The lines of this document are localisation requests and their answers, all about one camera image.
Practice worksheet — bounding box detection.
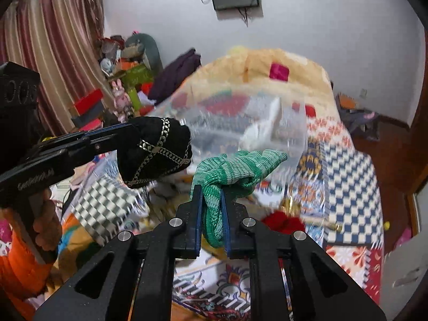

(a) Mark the beige fleece blanket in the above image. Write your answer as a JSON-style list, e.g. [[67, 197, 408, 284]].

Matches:
[[149, 47, 339, 121]]

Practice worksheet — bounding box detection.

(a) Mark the dark purple clothing pile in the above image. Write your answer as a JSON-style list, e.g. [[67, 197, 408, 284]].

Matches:
[[147, 49, 201, 104]]

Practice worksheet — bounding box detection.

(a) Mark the orange sleeve forearm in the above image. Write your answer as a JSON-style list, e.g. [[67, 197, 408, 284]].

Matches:
[[1, 209, 52, 320]]

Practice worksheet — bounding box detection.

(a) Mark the person's left hand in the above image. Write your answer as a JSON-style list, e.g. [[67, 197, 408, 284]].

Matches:
[[33, 188, 62, 251]]

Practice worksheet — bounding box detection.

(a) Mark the patterned patchwork bed sheet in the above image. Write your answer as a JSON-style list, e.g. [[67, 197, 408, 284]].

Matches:
[[49, 116, 385, 321]]

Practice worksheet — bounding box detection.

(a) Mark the clear plastic storage box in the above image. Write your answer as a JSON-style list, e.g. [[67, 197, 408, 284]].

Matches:
[[151, 86, 307, 183]]

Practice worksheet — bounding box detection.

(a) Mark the green knitted sock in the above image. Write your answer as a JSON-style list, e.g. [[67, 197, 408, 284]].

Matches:
[[192, 149, 288, 249]]

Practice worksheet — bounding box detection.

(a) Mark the red gift box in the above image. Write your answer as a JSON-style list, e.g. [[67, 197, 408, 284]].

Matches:
[[73, 89, 103, 116]]

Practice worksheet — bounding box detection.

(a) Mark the black white chain-print garment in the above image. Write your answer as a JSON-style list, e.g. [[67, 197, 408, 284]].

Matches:
[[117, 117, 192, 188]]

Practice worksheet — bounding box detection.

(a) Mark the red soft cloth item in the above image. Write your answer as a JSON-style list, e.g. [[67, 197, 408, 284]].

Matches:
[[261, 211, 305, 235]]

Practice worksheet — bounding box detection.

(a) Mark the striped brown curtain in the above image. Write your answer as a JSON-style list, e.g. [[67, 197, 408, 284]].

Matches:
[[1, 0, 113, 136]]

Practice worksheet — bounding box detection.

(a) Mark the green cardboard box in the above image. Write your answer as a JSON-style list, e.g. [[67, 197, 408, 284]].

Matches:
[[120, 64, 154, 90]]

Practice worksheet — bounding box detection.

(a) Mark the pink rabbit plush doll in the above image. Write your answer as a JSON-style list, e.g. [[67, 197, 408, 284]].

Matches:
[[111, 79, 134, 123]]

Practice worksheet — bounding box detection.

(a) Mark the grey green plush toy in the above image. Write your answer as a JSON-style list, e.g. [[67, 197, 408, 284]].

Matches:
[[121, 33, 163, 75]]

